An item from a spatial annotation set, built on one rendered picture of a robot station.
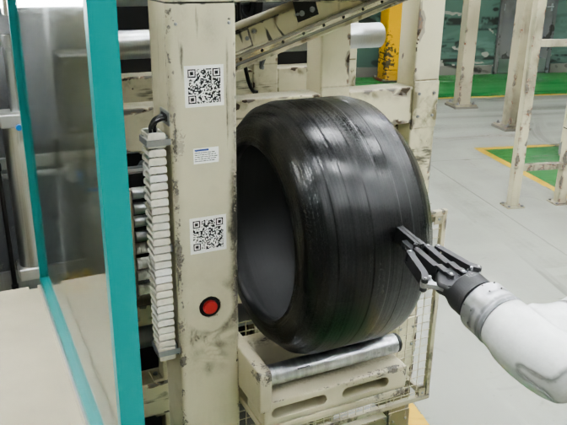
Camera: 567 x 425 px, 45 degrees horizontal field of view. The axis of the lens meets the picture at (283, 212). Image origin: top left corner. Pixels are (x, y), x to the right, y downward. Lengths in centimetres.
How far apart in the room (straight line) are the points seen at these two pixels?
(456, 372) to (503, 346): 218
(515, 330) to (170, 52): 73
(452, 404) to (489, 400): 17
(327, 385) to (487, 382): 176
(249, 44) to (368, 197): 60
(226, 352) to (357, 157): 50
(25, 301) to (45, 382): 22
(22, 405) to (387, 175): 80
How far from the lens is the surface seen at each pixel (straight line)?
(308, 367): 151
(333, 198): 127
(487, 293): 113
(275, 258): 179
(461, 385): 317
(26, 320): 100
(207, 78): 128
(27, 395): 85
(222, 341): 148
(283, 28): 177
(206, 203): 133
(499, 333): 109
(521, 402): 315
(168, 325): 143
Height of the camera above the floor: 173
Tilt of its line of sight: 20 degrees down
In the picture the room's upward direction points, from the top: 1 degrees clockwise
